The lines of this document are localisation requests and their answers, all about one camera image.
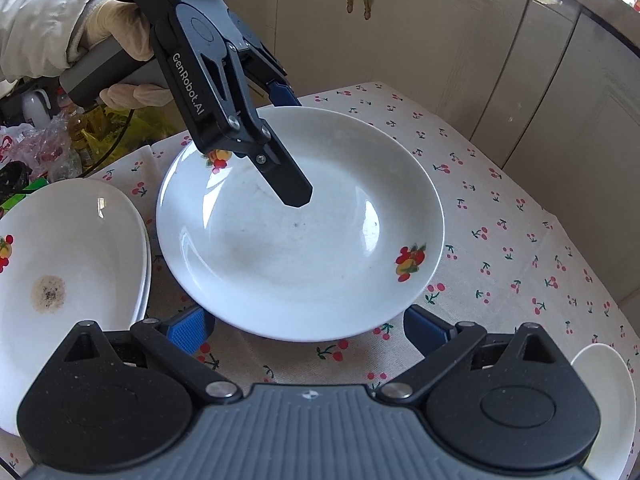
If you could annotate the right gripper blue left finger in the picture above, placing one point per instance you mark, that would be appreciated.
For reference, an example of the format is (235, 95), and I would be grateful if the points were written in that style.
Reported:
(188, 329)

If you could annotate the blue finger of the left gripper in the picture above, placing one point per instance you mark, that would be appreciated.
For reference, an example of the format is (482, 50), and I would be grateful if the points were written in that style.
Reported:
(281, 94)
(277, 166)

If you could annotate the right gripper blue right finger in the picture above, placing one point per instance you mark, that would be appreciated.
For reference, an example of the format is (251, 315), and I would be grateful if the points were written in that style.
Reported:
(426, 331)

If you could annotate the small white deep plate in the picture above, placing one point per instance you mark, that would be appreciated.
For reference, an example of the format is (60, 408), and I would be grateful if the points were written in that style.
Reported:
(358, 254)

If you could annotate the stained white plate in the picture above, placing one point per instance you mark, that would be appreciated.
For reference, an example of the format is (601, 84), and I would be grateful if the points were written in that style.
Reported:
(72, 251)

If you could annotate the white bowl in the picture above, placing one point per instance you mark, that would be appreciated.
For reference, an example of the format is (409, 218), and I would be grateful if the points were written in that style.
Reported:
(605, 409)

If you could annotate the large white plate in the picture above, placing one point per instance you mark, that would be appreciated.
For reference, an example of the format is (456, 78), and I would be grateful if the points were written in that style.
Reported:
(147, 275)

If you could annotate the white sleeve forearm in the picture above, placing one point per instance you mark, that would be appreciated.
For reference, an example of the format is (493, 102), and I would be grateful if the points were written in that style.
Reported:
(40, 38)

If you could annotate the cherry print tablecloth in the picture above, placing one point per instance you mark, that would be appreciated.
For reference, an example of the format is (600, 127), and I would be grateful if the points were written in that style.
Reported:
(506, 261)

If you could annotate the yellow plastic bag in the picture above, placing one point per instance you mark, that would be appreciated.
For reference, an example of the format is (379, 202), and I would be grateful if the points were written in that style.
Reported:
(102, 135)

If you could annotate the white cabinet row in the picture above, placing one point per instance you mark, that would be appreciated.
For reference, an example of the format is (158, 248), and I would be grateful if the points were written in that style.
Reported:
(546, 89)

